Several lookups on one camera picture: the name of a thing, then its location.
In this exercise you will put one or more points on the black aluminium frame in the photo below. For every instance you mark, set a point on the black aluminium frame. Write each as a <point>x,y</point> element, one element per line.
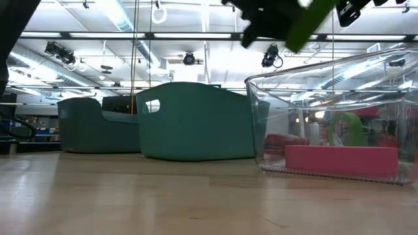
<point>130,36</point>

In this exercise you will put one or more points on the small ceiling disc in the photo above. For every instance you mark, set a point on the small ceiling disc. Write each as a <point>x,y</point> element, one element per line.
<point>106,68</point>

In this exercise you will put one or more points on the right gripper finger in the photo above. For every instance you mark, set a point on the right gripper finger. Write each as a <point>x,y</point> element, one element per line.
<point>347,13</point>
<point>267,23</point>

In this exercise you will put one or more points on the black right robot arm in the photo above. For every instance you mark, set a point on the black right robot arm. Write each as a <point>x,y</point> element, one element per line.
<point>380,2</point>

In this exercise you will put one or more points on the slate blue plastic bin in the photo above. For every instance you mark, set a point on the slate blue plastic bin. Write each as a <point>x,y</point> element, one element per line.
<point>85,130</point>

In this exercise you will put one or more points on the clear plastic tray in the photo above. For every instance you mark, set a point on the clear plastic tray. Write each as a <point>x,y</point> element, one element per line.
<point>405,130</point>

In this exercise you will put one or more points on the black monitor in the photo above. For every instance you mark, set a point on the black monitor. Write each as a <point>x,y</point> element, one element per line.
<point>119,104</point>

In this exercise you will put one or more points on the teal plastic bin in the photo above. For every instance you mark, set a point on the teal plastic bin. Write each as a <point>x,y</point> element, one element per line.
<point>196,124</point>

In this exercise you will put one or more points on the silver ceiling duct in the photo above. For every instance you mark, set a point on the silver ceiling duct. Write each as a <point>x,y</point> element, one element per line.
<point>39,70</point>
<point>143,49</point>

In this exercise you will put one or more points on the pink tape roll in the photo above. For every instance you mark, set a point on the pink tape roll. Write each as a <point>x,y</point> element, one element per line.
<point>339,161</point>

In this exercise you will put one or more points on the green tape roll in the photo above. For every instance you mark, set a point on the green tape roll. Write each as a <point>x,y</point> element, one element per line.
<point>357,127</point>
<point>310,26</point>

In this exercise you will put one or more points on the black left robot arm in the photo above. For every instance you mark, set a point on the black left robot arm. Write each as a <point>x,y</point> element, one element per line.
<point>13,32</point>

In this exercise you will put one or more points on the red stapler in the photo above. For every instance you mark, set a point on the red stapler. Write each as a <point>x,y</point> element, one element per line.
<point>284,140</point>

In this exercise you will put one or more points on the black round camera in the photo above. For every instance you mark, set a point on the black round camera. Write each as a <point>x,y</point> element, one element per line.
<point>188,59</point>

